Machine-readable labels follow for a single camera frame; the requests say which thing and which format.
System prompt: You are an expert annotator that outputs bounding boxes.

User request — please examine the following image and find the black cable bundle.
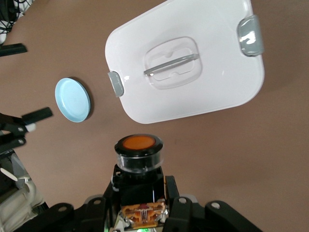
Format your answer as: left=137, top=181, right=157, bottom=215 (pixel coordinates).
left=0, top=0, right=37, bottom=44

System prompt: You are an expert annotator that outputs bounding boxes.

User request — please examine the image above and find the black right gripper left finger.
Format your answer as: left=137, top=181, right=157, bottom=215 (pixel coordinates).
left=38, top=180, right=123, bottom=232

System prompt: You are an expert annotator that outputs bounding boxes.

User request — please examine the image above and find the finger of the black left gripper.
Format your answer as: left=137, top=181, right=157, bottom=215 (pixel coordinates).
left=0, top=43, right=28, bottom=58
left=0, top=107, right=54, bottom=155

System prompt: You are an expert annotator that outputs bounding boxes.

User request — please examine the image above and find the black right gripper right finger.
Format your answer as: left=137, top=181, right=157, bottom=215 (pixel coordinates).
left=164, top=175, right=264, bottom=232

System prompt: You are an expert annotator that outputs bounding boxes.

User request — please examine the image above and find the light blue round plate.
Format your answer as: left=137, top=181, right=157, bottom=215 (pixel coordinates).
left=54, top=76, right=93, bottom=123

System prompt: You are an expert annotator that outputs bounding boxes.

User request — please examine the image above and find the orange push button switch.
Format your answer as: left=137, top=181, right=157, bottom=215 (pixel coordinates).
left=110, top=134, right=169, bottom=230

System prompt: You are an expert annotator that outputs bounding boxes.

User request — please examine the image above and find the white lidded storage box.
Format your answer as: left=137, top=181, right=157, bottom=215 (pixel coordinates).
left=104, top=0, right=265, bottom=125

